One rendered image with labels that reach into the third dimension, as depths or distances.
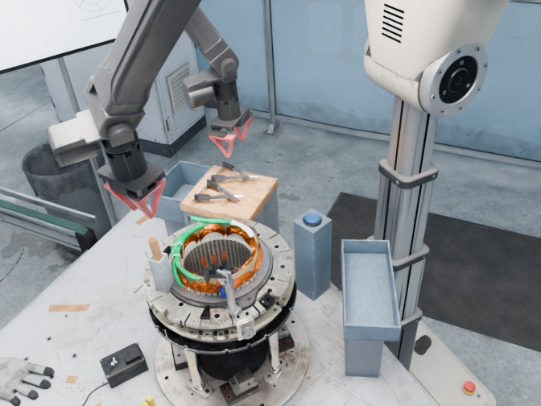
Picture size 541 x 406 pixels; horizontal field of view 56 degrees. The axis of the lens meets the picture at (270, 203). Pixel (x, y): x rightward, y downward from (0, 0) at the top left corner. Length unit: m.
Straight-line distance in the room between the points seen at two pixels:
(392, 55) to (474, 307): 1.68
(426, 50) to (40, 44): 1.30
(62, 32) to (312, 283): 1.17
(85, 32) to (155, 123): 1.61
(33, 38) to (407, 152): 1.26
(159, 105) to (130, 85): 2.70
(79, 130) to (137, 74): 0.17
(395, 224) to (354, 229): 1.54
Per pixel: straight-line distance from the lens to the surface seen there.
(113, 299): 1.54
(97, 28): 1.94
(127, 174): 0.85
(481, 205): 3.13
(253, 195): 1.32
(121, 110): 0.71
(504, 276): 2.72
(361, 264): 1.19
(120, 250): 1.68
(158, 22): 0.59
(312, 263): 1.32
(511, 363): 2.41
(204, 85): 1.21
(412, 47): 1.00
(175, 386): 1.29
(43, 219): 1.96
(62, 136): 0.80
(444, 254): 2.75
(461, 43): 1.02
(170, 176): 1.47
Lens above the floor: 1.86
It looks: 38 degrees down
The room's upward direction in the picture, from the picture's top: 4 degrees counter-clockwise
